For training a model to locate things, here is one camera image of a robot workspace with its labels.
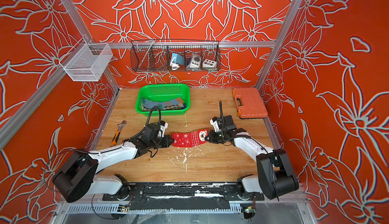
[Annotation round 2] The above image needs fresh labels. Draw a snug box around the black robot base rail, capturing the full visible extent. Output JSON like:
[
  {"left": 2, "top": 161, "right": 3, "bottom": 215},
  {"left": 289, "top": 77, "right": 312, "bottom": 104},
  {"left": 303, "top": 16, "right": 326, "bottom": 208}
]
[{"left": 102, "top": 182, "right": 264, "bottom": 210}]

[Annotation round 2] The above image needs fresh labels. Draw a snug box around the orange tool case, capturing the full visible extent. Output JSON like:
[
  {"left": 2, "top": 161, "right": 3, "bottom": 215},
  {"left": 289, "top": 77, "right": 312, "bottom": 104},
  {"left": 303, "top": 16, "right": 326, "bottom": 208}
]
[{"left": 233, "top": 87, "right": 268, "bottom": 119}]

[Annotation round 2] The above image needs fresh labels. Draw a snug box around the blue white small box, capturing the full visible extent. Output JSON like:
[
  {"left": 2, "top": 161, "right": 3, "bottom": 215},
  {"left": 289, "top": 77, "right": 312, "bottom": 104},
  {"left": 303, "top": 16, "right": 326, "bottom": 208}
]
[{"left": 170, "top": 53, "right": 185, "bottom": 66}]

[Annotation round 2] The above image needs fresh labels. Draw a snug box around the black wire wall basket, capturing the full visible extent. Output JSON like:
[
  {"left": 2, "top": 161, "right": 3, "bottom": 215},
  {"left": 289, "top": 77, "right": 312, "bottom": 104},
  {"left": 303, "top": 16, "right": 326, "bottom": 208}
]
[{"left": 130, "top": 39, "right": 221, "bottom": 72}]

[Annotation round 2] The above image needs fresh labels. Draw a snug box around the orange adjustable wrench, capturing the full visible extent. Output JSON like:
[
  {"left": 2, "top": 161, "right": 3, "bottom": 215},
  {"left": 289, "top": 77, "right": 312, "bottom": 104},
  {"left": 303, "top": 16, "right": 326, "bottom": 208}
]
[{"left": 110, "top": 120, "right": 127, "bottom": 147}]

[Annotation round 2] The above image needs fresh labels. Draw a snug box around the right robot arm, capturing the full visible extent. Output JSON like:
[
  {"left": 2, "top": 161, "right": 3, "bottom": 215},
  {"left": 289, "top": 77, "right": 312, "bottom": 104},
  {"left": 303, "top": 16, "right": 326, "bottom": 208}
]
[{"left": 205, "top": 101, "right": 299, "bottom": 200}]

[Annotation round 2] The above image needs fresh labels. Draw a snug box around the red penguin christmas sock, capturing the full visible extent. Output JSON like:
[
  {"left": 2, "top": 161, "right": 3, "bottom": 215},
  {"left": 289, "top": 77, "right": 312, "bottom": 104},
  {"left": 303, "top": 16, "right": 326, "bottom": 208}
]
[{"left": 171, "top": 129, "right": 208, "bottom": 148}]

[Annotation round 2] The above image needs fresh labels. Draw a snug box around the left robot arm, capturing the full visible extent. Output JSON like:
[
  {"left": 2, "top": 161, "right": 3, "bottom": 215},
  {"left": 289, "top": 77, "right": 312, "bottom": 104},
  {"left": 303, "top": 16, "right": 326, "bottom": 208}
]
[{"left": 52, "top": 118, "right": 174, "bottom": 203}]

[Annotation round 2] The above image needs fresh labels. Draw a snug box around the white power adapter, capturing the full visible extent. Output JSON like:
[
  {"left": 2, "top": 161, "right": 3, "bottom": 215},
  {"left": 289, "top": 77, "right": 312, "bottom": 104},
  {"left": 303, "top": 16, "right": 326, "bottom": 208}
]
[{"left": 187, "top": 54, "right": 202, "bottom": 69}]

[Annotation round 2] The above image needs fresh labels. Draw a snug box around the white dotted box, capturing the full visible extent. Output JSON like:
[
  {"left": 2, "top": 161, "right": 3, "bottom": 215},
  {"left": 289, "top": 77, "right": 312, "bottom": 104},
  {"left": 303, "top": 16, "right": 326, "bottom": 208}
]
[{"left": 202, "top": 59, "right": 217, "bottom": 70}]

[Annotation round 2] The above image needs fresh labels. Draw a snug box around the clear acrylic wall bin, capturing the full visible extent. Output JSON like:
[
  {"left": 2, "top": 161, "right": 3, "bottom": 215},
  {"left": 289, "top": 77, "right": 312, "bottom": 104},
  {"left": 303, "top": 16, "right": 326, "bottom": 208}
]
[{"left": 60, "top": 44, "right": 113, "bottom": 82}]

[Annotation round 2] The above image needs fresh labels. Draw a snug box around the green plastic basket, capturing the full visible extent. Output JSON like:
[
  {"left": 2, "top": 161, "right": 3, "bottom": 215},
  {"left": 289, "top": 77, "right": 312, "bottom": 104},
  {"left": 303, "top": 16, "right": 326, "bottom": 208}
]
[{"left": 135, "top": 83, "right": 191, "bottom": 116}]

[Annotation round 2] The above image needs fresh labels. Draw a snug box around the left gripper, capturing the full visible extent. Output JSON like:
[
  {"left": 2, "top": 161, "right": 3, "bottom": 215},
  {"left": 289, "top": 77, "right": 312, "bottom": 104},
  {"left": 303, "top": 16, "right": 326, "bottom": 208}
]
[{"left": 148, "top": 134, "right": 175, "bottom": 150}]

